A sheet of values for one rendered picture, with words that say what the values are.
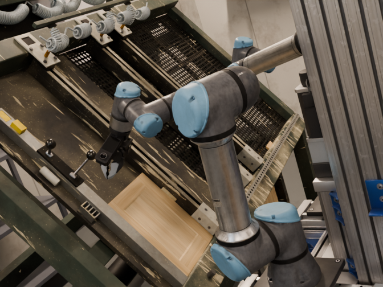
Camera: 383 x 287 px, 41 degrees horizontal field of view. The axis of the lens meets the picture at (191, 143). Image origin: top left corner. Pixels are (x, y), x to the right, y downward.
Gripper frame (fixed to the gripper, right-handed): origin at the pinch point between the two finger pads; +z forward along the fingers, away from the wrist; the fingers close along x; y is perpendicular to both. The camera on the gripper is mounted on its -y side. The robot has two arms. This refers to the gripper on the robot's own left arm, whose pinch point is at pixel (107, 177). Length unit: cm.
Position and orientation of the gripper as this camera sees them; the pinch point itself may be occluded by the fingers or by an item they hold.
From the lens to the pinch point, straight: 177.6
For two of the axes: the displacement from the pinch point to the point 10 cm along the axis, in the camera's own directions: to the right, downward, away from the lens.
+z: -2.5, 8.0, 5.5
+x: -9.1, -3.9, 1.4
